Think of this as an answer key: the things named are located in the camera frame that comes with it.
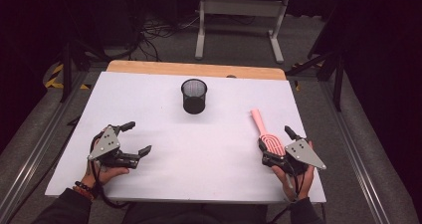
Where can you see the pink hairbrush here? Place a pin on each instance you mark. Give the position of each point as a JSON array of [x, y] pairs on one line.
[[263, 127]]

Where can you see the white board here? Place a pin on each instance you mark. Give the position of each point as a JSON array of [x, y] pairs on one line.
[[199, 151]]

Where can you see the person's left hand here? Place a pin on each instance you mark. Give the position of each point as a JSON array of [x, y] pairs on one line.
[[106, 174]]

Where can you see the black tripod stand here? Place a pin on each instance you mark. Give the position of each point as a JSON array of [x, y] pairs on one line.
[[68, 71], [338, 78]]

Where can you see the grey metal desk frame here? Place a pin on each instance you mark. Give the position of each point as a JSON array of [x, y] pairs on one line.
[[239, 6]]

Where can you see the person's dark trousers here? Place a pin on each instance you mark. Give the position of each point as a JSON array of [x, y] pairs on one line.
[[199, 215]]

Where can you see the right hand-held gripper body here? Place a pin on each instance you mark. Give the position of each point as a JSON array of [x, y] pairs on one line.
[[303, 154]]

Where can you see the aluminium floor rail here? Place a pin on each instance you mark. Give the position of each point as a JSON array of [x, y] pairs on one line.
[[36, 154], [355, 157]]

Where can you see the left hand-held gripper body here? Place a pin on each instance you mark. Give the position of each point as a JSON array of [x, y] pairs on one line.
[[104, 146]]

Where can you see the black mesh pen holder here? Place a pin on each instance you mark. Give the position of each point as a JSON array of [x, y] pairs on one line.
[[194, 101]]

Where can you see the person's right hand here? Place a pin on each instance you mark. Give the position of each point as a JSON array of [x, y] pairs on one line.
[[295, 187]]

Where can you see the dark curtain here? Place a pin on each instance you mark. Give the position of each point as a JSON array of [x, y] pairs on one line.
[[391, 68]]

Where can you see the wooden table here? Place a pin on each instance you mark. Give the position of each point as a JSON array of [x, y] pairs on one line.
[[185, 68]]

